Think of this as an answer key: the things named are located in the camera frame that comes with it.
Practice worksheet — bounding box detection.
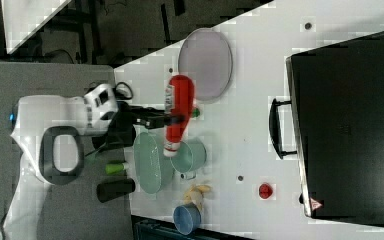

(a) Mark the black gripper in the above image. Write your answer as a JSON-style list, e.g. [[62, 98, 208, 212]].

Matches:
[[105, 102, 185, 150]]

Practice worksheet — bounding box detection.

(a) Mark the red ketchup bottle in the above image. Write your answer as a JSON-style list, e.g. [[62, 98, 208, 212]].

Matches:
[[163, 75, 195, 157]]

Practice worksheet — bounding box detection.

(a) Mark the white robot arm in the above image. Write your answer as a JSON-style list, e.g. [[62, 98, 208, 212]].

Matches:
[[0, 90, 184, 240]]

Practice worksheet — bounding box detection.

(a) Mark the strawberry toy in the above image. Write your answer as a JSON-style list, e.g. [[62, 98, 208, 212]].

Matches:
[[192, 108, 200, 118]]

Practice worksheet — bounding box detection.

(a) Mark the purple round plate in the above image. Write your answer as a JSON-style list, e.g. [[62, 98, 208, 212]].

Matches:
[[178, 28, 233, 101]]

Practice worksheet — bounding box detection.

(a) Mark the black cylinder upper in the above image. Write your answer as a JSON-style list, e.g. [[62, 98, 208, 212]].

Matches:
[[91, 134, 113, 151]]

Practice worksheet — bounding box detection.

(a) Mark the black cylinder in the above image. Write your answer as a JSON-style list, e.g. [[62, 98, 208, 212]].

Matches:
[[91, 134, 113, 151], [96, 178, 136, 203]]

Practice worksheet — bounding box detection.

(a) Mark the green bottle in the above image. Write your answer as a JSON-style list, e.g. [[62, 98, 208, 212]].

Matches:
[[105, 162, 129, 175]]

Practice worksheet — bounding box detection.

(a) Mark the banana toy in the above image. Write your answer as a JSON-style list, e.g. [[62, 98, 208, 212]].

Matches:
[[183, 184, 211, 211]]

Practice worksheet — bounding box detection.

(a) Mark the black cylinder lower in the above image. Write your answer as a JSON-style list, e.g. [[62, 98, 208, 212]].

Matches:
[[96, 178, 136, 203]]

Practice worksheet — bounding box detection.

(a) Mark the blue cup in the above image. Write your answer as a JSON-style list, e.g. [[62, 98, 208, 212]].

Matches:
[[173, 203, 201, 235]]

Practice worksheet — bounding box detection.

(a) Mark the black toaster oven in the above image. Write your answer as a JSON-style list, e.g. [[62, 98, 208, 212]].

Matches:
[[269, 31, 384, 227]]

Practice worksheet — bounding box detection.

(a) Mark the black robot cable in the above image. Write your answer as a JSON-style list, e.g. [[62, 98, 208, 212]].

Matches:
[[83, 81, 134, 158]]

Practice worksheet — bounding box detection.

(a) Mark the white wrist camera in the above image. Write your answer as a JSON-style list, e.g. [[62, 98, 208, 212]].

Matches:
[[84, 84, 118, 136]]

